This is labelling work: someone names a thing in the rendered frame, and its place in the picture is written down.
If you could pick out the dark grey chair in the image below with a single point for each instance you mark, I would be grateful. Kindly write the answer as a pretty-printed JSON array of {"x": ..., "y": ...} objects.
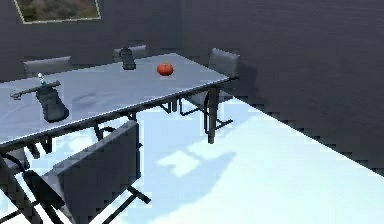
[
  {"x": 46, "y": 65},
  {"x": 96, "y": 166},
  {"x": 222, "y": 63},
  {"x": 138, "y": 50},
  {"x": 11, "y": 166}
]

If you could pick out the small blue bottle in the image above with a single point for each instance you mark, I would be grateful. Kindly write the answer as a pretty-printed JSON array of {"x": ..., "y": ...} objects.
[{"x": 42, "y": 79}]

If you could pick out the grey dining table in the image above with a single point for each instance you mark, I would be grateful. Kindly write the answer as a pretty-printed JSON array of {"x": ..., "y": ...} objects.
[{"x": 110, "y": 90}]

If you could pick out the red tomato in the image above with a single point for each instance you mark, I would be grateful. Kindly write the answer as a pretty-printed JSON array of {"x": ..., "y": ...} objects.
[{"x": 165, "y": 69}]

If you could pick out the dark grey knife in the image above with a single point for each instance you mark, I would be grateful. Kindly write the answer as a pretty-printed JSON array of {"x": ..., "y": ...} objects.
[{"x": 33, "y": 89}]

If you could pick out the large dark grey shaker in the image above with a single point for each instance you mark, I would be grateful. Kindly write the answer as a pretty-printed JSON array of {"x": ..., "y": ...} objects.
[{"x": 51, "y": 104}]

